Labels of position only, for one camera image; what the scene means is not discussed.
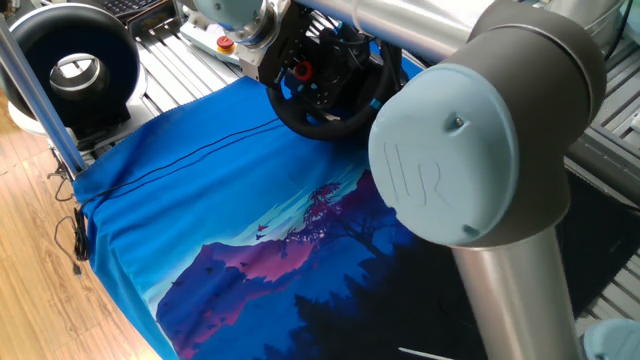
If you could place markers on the silver Schunk gripper body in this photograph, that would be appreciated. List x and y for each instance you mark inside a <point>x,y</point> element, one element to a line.
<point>255,62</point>

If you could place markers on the black leather steering wheel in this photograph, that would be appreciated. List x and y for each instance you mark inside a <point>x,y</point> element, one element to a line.
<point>320,131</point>

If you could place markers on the silver and light-blue robot arm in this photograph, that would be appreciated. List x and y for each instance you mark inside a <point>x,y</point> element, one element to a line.
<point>450,160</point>

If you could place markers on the silver round force sensor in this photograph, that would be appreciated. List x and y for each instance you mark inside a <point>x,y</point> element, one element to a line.
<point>257,30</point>

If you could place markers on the white emergency stop box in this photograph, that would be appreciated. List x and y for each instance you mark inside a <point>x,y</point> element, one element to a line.
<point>200,35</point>

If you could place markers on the dark brown flat box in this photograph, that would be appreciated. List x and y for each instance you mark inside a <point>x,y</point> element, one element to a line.
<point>150,20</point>

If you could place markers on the black keyboard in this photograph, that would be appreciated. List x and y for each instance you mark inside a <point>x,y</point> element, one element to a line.
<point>125,6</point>

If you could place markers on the blue landscape print cloth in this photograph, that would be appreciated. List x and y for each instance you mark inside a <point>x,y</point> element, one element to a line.
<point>200,200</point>

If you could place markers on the white zip tie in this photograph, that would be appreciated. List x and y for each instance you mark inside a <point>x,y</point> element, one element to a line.
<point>419,353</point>

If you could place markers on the aluminium frame post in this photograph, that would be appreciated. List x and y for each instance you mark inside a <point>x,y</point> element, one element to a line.
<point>45,115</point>

